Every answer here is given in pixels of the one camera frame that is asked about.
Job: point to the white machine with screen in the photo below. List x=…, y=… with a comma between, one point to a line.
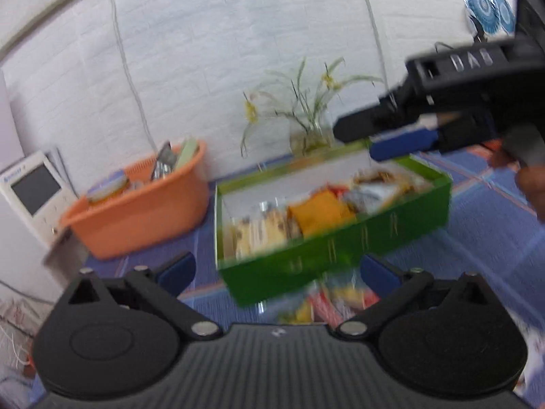
x=34, y=196

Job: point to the yellow chip bag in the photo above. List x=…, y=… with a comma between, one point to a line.
x=298, y=313

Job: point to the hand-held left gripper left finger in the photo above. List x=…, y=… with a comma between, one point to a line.
x=176, y=272

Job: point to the person's right hand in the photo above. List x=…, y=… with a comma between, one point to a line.
x=532, y=183

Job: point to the clear cake packet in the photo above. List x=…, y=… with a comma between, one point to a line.
x=259, y=232

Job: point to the orange snack packet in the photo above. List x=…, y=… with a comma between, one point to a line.
x=321, y=215

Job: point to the pale green item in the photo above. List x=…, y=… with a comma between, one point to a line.
x=187, y=153

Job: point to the white water purifier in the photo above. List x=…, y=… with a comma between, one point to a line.
x=8, y=115

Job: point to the blue round wall decoration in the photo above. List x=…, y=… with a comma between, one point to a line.
x=485, y=0

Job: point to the orange plastic basin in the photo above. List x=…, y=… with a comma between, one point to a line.
x=136, y=217

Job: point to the red snack packet yellow label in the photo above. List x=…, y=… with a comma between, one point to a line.
x=340, y=302

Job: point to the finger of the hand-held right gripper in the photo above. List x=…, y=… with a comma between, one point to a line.
x=374, y=119
x=404, y=145

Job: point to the white snack packet dark print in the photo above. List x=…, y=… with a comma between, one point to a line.
x=368, y=200

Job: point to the blue plaid tablecloth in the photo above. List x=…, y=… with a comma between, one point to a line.
x=489, y=230

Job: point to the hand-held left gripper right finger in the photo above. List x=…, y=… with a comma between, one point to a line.
x=379, y=277

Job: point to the green cardboard box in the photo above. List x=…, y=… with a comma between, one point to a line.
x=298, y=268

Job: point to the glass vase with flowers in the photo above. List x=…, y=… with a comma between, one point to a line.
x=311, y=136

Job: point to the metal utensil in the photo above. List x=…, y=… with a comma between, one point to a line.
x=164, y=162

